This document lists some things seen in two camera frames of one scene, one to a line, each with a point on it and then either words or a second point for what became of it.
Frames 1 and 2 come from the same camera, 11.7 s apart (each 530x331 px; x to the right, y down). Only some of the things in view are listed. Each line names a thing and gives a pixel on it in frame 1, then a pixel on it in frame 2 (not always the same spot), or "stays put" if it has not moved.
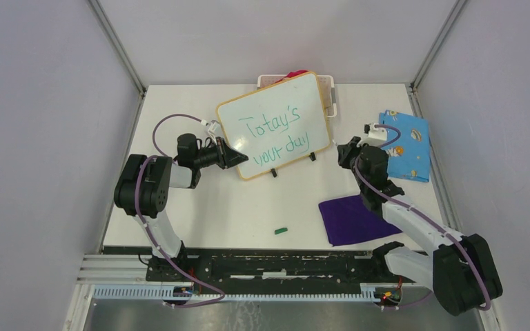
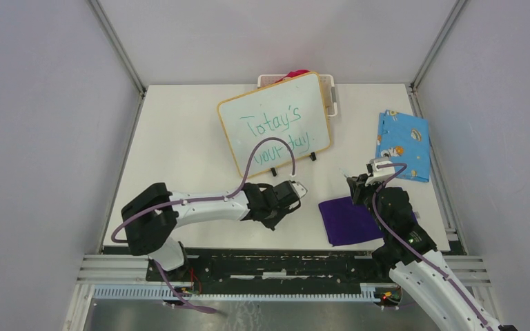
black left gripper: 227,158 → 272,223
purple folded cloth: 347,220 stays put
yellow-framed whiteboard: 277,126 stays put
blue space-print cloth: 409,158 stays put
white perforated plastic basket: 326,85 stays put
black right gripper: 346,150 → 357,187
